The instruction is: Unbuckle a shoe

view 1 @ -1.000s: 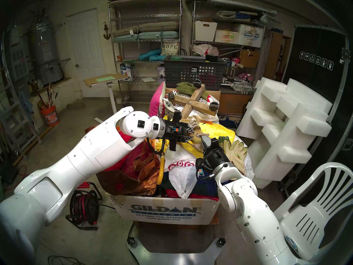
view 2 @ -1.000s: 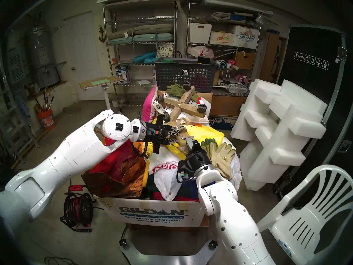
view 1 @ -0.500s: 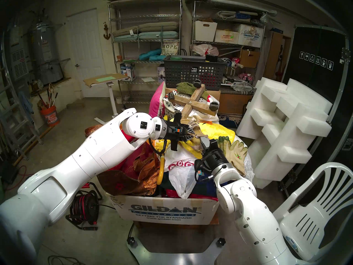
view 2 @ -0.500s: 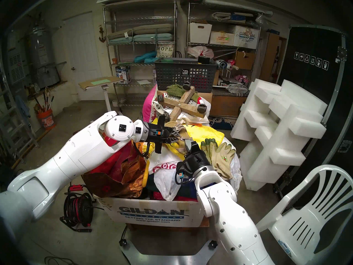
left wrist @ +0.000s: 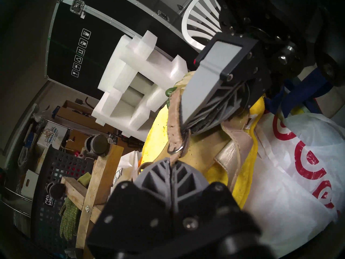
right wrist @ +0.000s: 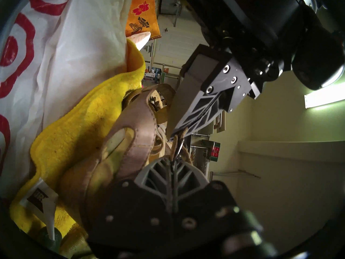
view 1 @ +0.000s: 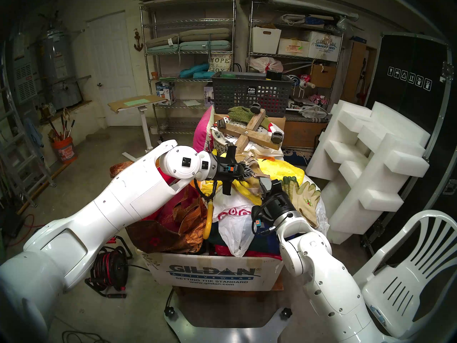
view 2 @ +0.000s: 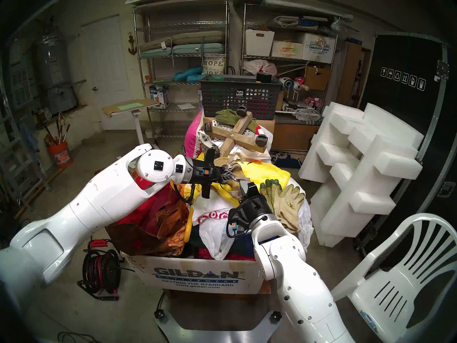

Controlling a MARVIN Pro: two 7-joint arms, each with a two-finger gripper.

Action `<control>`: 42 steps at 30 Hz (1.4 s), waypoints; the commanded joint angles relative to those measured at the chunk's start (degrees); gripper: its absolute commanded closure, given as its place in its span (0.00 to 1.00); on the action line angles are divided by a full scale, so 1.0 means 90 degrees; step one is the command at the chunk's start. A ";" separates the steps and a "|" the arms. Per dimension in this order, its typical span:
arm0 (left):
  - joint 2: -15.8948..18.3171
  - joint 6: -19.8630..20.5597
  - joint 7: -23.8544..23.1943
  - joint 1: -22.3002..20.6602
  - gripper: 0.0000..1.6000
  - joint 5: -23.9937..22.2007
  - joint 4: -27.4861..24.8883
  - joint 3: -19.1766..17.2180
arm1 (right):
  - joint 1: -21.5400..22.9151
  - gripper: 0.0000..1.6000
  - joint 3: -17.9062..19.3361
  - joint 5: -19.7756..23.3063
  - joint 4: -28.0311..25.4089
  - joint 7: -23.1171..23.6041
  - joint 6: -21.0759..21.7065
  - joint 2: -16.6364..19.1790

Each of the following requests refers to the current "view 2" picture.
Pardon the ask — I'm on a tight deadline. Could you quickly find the large Gildan activewear carton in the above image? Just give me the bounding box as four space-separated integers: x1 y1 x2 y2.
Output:
123 251 273 295

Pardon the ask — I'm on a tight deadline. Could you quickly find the black flight case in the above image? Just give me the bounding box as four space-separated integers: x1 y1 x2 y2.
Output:
357 31 451 239

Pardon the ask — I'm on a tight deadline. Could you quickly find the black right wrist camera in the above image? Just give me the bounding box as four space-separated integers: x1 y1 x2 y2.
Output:
227 209 243 236

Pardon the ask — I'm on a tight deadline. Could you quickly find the grey furnace unit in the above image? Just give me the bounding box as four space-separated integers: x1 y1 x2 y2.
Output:
9 65 32 109

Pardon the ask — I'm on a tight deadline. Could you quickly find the white panel door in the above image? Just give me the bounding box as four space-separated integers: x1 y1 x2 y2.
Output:
80 15 132 130

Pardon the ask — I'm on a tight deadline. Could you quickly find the Hope print pillow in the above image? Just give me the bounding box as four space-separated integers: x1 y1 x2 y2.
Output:
202 56 226 75

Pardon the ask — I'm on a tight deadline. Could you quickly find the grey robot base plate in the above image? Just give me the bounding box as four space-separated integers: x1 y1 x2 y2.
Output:
154 299 282 343

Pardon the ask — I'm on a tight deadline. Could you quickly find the grey water heater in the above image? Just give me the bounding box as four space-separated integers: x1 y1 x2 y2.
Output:
34 33 78 114

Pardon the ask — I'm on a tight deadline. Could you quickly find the blue white product box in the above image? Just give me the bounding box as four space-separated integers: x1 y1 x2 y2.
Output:
149 84 171 109

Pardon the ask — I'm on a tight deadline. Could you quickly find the yellow towel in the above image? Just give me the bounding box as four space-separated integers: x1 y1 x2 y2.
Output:
171 153 291 208

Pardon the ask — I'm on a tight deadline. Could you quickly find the white foam packing insert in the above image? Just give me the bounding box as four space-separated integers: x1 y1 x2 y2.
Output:
298 101 423 247

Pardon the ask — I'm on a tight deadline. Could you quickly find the white red-target plastic bag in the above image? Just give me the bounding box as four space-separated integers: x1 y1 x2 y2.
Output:
195 198 236 261

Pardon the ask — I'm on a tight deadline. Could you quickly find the teal blue cushion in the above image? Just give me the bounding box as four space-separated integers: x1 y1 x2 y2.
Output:
173 66 209 82

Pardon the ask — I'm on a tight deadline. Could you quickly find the white handled storage bin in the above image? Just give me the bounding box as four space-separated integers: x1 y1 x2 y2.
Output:
245 29 275 57

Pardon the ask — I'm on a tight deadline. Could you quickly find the small white Gildan box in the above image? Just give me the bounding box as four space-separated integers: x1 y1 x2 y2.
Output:
302 33 337 64

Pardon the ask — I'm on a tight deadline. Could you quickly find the brown wooden cabinet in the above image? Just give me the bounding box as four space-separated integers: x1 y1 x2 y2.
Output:
337 42 372 109

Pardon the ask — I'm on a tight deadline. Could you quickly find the tan seat cushion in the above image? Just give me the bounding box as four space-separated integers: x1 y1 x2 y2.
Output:
139 31 225 51

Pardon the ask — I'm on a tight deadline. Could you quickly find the brown wooden chest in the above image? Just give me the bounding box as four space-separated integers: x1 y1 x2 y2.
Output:
271 115 322 151

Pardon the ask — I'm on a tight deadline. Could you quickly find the yellow plastic handle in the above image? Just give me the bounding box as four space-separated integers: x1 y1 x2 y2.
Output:
184 207 195 243

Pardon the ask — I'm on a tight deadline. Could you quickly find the red fabric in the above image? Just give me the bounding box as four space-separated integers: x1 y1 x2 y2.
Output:
198 248 256 262

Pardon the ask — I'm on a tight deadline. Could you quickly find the pale plastic shelf bag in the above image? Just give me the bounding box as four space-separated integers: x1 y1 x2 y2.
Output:
243 59 278 76

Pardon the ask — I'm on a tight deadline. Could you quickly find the green knit glove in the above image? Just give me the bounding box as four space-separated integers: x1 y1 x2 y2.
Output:
215 109 259 132

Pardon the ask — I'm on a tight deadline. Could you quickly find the tan green-tipped garden glove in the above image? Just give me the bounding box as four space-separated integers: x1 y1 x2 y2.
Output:
260 179 306 234

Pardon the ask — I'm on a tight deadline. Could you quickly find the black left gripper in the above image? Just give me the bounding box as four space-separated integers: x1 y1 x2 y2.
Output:
192 148 235 199

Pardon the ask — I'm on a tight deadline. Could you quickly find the orange plastic bucket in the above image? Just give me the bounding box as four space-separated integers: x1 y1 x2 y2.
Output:
48 140 73 168

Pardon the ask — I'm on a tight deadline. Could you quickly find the red black cord reel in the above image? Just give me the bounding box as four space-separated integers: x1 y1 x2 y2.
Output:
78 239 122 302

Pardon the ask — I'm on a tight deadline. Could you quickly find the tan flower strap sandal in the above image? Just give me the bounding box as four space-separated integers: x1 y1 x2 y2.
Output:
214 156 247 200

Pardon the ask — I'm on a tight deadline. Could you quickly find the mint seat cushion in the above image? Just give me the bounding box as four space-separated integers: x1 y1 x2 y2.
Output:
140 43 226 57

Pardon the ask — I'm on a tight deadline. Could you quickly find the aluminium ladder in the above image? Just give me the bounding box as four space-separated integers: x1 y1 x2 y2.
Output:
0 92 50 210

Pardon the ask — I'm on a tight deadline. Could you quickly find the blue white patterned cloth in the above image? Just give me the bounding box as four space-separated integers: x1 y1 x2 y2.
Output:
270 151 304 168

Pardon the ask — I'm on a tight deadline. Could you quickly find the wooden cross caster dolly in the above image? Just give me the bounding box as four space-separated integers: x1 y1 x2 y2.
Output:
203 105 271 158

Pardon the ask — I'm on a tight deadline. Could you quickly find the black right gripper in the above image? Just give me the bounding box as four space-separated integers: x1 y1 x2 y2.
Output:
237 180 275 229

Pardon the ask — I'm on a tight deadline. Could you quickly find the dark plastic mesh basket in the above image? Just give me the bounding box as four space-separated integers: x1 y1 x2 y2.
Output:
200 74 282 120

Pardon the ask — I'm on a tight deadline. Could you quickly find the pink white pillow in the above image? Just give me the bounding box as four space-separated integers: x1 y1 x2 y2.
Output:
185 109 205 159

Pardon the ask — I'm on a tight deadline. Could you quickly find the white overbed table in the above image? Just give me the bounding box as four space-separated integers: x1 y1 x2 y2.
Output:
102 98 161 150

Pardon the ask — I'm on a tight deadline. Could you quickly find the white plastic chair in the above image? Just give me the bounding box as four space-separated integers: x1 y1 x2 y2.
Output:
330 213 457 341

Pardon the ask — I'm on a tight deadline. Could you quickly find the white labelled cardboard box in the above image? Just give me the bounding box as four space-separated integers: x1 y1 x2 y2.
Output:
271 40 304 60

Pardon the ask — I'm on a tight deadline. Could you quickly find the chrome wire shelf rack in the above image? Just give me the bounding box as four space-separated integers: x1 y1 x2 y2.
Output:
133 0 230 138
241 2 338 109

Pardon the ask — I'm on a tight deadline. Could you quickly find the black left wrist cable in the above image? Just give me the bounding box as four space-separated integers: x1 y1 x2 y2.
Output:
175 183 196 204

